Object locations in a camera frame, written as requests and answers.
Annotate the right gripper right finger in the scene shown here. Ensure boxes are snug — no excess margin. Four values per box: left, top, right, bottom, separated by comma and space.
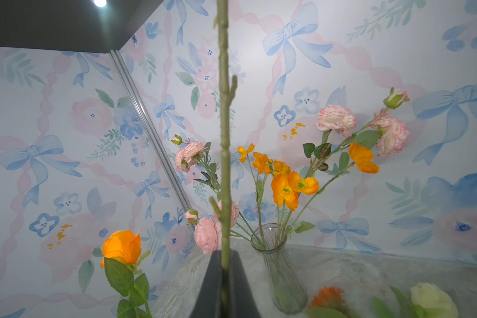
229, 250, 261, 318

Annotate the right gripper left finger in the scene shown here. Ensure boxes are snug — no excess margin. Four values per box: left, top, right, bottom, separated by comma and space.
189, 251, 222, 318

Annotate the clear grey glass vase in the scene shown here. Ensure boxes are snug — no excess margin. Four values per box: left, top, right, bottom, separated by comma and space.
251, 223, 308, 315

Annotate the pink carnation stem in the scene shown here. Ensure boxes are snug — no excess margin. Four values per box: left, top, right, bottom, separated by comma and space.
185, 201, 253, 254

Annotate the orange rose stem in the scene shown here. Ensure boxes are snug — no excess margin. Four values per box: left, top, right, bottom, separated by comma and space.
101, 230, 152, 317

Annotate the pink rose stem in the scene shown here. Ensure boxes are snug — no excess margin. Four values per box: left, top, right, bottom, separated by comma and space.
289, 87, 410, 231
171, 135, 221, 200

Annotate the white flower stem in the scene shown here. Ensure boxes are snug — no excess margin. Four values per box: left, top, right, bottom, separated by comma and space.
215, 0, 237, 317

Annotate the yellow poppy flower stem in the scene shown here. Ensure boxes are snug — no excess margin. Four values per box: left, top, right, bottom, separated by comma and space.
237, 144, 291, 245

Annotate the orange marigold flower stem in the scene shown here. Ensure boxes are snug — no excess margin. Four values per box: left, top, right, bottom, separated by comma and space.
305, 286, 359, 317

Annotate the cream rose stem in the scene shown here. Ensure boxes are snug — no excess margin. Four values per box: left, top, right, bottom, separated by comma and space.
372, 282, 459, 318

